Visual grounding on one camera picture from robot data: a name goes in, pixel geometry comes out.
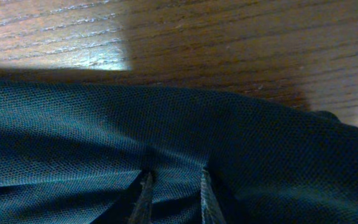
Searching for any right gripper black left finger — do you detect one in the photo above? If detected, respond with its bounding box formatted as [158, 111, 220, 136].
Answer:
[127, 172, 154, 224]

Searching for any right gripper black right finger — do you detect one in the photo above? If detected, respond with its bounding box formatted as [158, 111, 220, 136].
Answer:
[201, 169, 226, 224]

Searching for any black t-shirt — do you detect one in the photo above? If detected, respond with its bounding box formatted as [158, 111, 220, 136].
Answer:
[0, 81, 358, 223]

